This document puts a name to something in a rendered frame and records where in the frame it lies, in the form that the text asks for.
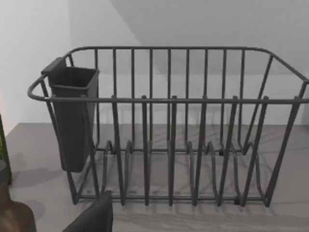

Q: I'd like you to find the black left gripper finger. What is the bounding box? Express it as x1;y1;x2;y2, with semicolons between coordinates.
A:
62;190;113;232

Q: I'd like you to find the brown rounded object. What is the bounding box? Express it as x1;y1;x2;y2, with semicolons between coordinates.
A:
0;184;37;232

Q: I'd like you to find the dark grey cutlery holder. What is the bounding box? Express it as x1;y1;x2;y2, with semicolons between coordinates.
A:
41;57;100;173

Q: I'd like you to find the dark grey wire dish rack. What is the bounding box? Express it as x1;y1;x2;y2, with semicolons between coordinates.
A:
27;46;309;208

